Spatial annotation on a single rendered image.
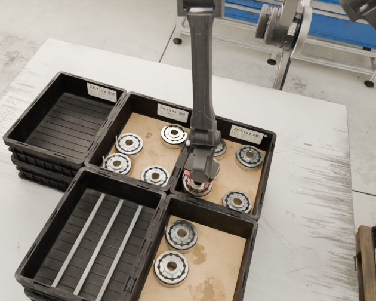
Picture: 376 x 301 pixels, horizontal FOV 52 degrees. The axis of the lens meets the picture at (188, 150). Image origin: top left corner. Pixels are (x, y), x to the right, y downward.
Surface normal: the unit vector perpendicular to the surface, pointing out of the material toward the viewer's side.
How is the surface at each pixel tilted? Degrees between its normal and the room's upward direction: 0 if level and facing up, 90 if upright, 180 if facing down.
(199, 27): 75
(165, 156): 0
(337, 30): 90
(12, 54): 0
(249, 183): 0
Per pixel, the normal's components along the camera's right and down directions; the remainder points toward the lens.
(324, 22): -0.22, 0.73
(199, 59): -0.24, 0.54
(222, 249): 0.10, -0.64
